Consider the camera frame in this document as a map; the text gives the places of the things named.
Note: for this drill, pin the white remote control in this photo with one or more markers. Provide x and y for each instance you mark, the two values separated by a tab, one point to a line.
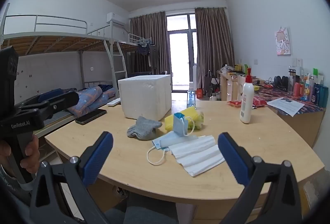
113	102

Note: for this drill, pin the white air conditioner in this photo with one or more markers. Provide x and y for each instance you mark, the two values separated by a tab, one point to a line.
116	17

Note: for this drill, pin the black folding trolley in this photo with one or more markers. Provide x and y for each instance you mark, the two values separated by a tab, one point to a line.
211	82

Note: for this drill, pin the grey metal bunk bed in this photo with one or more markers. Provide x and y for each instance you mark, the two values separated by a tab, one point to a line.
51	42
131	46

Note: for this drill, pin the patterned desk cloth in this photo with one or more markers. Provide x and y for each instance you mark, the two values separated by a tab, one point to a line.
273	95

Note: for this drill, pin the person's left hand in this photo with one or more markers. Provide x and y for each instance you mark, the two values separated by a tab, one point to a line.
32	151

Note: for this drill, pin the wooden desk with drawers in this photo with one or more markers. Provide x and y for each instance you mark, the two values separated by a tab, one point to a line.
225	87

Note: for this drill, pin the white standing appliance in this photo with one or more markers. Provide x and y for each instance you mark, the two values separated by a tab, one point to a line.
196	77

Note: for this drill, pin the black smartphone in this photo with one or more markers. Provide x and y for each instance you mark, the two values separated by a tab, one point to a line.
90	117

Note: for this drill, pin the wooden side desk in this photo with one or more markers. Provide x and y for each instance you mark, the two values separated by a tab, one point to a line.
304	126

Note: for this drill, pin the person's grey trousers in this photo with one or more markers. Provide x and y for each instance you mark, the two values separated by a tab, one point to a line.
144	213

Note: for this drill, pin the green snack bag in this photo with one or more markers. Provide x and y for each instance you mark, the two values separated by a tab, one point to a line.
248	69

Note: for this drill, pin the printed paper sheet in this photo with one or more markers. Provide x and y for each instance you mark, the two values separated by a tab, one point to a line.
286	106

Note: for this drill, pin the white paper tissue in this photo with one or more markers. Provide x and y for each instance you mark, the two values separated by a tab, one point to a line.
198	159

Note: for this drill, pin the blue orange checked quilt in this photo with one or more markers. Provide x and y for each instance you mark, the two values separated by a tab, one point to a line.
87	98

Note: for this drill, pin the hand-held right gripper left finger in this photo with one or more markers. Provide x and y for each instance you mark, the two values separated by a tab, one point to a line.
99	157

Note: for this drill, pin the yellow plastic item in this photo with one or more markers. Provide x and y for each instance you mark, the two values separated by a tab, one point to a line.
256	88

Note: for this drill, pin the glass balcony door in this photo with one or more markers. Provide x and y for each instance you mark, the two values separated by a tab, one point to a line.
180	58

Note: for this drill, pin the white thermos jug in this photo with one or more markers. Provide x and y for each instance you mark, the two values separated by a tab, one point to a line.
213	97

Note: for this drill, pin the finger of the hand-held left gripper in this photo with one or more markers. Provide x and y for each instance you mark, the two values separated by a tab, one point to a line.
51	95
68	100

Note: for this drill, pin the wooden chair with smiley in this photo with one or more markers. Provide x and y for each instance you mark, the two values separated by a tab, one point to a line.
236	89

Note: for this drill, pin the white lotion bottle red pump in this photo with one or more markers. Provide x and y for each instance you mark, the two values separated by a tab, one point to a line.
246	102

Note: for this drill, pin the orange bag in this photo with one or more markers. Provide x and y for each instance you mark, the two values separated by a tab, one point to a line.
200	93

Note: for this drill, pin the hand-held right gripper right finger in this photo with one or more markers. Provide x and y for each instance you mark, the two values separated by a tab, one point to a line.
233	159

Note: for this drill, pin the row of toiletry bottles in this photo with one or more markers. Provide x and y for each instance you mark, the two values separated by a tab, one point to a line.
315	95

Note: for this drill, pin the black headphones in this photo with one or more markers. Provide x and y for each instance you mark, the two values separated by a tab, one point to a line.
281	82

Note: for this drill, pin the grey sock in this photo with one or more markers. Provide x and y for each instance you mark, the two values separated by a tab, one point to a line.
144	128

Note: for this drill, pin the small blue face mask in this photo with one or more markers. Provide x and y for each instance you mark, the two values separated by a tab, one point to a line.
179	123

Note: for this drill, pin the brown curtain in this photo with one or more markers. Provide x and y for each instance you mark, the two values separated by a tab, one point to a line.
154	40
214	40

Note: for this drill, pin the yellow packet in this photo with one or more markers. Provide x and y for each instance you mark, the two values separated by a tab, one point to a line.
238	68

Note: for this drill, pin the yellow sponge cloth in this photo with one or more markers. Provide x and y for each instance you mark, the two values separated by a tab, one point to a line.
169	122

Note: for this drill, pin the dark hanging clothes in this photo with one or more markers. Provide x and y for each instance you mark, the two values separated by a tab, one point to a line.
143	49

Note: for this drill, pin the pink cartoon wall poster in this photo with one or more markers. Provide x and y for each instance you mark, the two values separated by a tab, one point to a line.
283	42

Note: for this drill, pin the green floral tissue pack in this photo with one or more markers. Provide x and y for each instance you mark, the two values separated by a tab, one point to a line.
199	120

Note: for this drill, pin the clear spray bottle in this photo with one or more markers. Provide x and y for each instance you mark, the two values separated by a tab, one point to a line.
191	100

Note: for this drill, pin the white foam box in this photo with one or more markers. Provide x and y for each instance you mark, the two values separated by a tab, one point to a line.
144	97

